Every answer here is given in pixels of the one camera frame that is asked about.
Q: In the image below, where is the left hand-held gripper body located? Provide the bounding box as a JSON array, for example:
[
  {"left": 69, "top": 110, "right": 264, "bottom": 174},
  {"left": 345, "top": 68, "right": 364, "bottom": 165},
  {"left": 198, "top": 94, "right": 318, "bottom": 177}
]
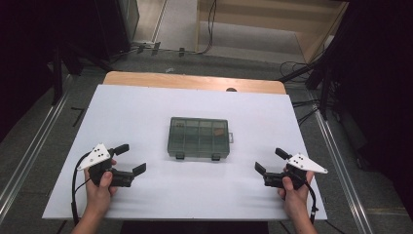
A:
[{"left": 76, "top": 142, "right": 134, "bottom": 189}]

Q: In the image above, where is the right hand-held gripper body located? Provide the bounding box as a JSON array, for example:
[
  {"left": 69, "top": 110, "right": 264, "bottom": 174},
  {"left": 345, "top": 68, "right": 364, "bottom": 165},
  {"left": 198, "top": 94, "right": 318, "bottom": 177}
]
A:
[{"left": 263, "top": 152, "right": 329, "bottom": 191}]

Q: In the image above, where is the grey clear compartment box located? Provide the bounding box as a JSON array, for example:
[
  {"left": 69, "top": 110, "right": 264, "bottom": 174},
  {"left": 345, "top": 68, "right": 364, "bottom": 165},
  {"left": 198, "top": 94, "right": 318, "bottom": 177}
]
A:
[{"left": 167, "top": 116, "right": 235, "bottom": 162}]

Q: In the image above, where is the person's right hand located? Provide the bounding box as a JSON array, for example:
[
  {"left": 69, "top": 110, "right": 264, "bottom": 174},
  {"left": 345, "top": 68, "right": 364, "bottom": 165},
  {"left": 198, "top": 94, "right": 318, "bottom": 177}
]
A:
[{"left": 277, "top": 172, "right": 316, "bottom": 217}]

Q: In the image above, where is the person's left hand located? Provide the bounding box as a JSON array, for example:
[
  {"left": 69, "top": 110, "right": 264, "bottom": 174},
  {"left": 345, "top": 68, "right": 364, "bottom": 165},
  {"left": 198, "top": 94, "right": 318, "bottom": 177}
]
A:
[{"left": 83, "top": 169, "right": 119, "bottom": 216}]

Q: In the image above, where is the white table board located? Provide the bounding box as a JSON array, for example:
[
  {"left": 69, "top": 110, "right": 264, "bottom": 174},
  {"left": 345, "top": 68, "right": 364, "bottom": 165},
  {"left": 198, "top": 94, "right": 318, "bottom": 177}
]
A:
[{"left": 42, "top": 84, "right": 328, "bottom": 222}]

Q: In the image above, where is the black metal stand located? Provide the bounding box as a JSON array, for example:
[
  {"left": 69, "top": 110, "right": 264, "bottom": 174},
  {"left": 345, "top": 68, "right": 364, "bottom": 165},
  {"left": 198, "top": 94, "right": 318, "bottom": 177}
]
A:
[
  {"left": 279, "top": 42, "right": 345, "bottom": 121},
  {"left": 48, "top": 42, "right": 115, "bottom": 106}
]

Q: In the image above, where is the wooden table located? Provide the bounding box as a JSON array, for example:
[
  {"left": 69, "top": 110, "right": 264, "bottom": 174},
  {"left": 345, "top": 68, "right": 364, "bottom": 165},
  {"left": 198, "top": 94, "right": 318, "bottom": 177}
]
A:
[{"left": 102, "top": 70, "right": 287, "bottom": 96}]

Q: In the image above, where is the dark curtain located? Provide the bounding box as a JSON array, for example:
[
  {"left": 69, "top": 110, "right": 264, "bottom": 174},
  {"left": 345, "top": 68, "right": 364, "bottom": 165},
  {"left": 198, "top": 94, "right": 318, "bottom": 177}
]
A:
[
  {"left": 337, "top": 0, "right": 413, "bottom": 215},
  {"left": 0, "top": 0, "right": 98, "bottom": 142}
]

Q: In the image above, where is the black cabinet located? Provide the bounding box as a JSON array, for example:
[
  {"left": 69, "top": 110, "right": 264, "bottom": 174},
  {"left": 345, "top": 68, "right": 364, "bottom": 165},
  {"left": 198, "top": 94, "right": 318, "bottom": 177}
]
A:
[{"left": 94, "top": 0, "right": 140, "bottom": 62}]

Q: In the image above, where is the wooden shelf unit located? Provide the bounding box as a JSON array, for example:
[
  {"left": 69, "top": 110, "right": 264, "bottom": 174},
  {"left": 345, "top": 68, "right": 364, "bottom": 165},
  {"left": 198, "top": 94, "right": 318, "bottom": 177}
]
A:
[{"left": 194, "top": 0, "right": 350, "bottom": 64}]

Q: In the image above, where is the metal floor rail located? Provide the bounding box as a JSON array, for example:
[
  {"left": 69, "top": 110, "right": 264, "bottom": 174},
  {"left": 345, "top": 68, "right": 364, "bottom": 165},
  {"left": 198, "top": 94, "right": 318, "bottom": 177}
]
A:
[
  {"left": 0, "top": 72, "right": 77, "bottom": 225},
  {"left": 310, "top": 92, "right": 374, "bottom": 234}
]

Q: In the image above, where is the right hand-held gripper cable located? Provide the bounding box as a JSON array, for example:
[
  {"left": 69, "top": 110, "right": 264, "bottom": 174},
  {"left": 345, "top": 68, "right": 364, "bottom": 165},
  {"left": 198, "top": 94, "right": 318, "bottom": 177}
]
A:
[{"left": 298, "top": 175, "right": 319, "bottom": 225}]

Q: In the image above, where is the hand-held gripper cable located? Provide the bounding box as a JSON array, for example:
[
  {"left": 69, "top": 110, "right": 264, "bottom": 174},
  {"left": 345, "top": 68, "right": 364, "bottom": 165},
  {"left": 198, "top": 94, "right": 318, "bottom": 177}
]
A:
[
  {"left": 71, "top": 151, "right": 93, "bottom": 227},
  {"left": 298, "top": 175, "right": 319, "bottom": 225}
]

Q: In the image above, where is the left hand-held gripper cable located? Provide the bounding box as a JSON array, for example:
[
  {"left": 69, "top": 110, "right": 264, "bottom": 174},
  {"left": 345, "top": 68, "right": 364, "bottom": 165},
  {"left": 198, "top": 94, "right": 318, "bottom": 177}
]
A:
[{"left": 71, "top": 151, "right": 93, "bottom": 227}]

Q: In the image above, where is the black floor cable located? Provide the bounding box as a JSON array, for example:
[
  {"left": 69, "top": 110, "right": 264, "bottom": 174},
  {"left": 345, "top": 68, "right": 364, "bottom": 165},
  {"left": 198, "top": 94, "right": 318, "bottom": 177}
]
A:
[{"left": 291, "top": 98, "right": 321, "bottom": 128}]

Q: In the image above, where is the black cable loop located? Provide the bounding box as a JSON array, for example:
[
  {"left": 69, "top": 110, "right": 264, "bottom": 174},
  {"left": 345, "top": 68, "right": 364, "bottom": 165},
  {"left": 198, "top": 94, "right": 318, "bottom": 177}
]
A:
[{"left": 280, "top": 60, "right": 313, "bottom": 82}]

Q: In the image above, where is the black hanging cable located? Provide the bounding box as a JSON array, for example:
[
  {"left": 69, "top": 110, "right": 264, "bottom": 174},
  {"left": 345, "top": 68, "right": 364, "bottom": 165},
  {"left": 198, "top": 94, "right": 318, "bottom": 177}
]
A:
[{"left": 198, "top": 0, "right": 218, "bottom": 56}]

